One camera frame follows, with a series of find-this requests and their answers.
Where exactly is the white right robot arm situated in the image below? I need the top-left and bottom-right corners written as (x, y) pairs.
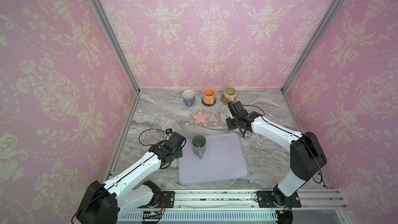
top-left (226, 112), bottom-right (327, 207)

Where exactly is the yellow beige mug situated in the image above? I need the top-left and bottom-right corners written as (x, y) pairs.
top-left (222, 87), bottom-right (237, 99)

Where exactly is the lilac plastic tray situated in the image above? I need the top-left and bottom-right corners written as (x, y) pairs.
top-left (178, 133), bottom-right (250, 185)

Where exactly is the white cream mug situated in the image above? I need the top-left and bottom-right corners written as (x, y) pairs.
top-left (220, 106), bottom-right (231, 122)

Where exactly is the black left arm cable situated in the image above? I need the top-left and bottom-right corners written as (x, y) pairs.
top-left (138, 128), bottom-right (169, 147)

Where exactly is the white perforated cable duct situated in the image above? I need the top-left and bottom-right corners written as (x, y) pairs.
top-left (118, 209), bottom-right (278, 223)

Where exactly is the aluminium corner frame post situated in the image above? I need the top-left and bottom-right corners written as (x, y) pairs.
top-left (89, 0), bottom-right (140, 94)
top-left (281, 0), bottom-right (344, 95)

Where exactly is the blue woven round coaster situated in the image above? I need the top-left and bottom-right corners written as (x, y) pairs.
top-left (183, 102), bottom-right (198, 109)

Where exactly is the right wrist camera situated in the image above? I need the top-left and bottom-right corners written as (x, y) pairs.
top-left (228, 101), bottom-right (248, 119)

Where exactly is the aluminium corner frame post left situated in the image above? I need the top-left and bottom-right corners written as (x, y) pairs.
top-left (89, 0), bottom-right (140, 94)

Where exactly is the aluminium front frame rail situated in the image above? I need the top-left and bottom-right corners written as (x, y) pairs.
top-left (117, 188), bottom-right (347, 213)

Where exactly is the woven rattan round coaster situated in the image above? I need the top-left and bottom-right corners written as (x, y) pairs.
top-left (221, 97), bottom-right (236, 105)

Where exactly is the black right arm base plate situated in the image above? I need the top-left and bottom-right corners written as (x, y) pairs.
top-left (254, 190), bottom-right (302, 208)

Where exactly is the pink flower silicone coaster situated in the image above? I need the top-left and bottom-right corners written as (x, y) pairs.
top-left (216, 113), bottom-right (227, 127)

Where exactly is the aluminium corner frame post right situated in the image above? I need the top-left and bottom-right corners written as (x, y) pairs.
top-left (281, 0), bottom-right (344, 95)

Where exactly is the grey green mug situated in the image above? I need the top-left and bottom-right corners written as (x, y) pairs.
top-left (192, 135), bottom-right (206, 159)

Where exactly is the orange mug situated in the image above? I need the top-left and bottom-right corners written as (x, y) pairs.
top-left (202, 88), bottom-right (216, 106)

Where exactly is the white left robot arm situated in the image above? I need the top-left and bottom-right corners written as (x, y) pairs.
top-left (71, 140), bottom-right (186, 224)

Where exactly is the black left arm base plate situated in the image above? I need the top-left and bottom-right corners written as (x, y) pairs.
top-left (140, 191), bottom-right (175, 208)

